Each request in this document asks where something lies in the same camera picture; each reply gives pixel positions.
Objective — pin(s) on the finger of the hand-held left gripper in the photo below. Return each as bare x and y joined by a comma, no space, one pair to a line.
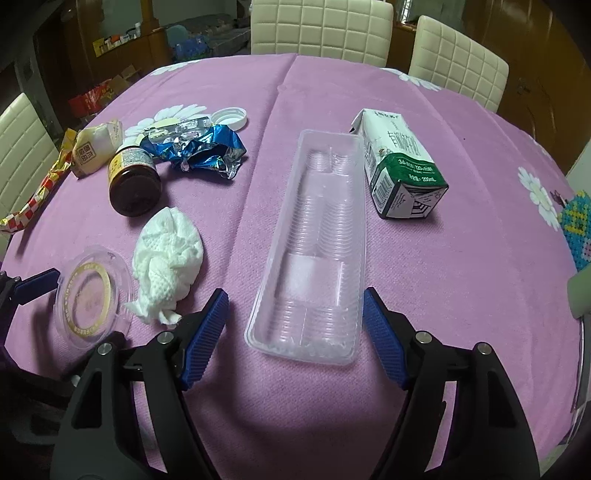
117,340
39,282

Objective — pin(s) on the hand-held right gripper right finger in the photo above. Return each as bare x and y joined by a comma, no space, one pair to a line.
383,337

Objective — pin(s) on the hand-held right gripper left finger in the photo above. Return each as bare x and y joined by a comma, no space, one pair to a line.
207,337

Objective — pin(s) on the clear round plastic lid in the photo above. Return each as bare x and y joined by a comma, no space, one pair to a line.
92,295

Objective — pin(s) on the red and yellow checked wrapper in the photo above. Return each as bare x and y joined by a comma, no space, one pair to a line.
41,189

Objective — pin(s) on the white tissue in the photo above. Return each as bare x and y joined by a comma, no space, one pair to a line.
166,249

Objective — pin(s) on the clear plastic tray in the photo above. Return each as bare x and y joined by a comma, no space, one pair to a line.
318,258

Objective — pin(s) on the brown glass jar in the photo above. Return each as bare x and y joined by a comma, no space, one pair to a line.
134,184

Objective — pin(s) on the beige snack wrapper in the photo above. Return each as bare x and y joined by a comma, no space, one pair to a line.
92,147

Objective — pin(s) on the green and white milk carton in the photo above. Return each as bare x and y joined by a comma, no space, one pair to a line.
406,175

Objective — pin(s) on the blue foil wrapper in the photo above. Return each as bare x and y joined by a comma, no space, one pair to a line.
207,152

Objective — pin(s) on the silver blister pack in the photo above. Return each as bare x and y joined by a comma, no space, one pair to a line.
184,127

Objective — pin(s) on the white bottle cap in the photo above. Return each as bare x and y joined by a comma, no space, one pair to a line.
229,119

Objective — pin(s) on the pink floral tablecloth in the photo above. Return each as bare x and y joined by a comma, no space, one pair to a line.
461,277

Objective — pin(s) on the cream quilted chair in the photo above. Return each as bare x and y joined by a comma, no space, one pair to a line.
581,166
461,64
323,30
23,147

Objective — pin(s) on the red bag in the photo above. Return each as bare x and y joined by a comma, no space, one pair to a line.
90,99

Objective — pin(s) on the pale green object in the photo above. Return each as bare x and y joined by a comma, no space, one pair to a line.
581,290

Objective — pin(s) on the open cardboard box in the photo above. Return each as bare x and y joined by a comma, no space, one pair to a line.
125,78

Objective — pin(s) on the colourful beaded item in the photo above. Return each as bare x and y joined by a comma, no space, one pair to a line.
577,226

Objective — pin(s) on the yellow box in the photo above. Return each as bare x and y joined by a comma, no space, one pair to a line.
113,45

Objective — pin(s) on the pack of water bottles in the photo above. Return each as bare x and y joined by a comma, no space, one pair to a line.
191,44

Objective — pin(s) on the grey sofa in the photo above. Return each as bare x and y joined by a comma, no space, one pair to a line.
226,32

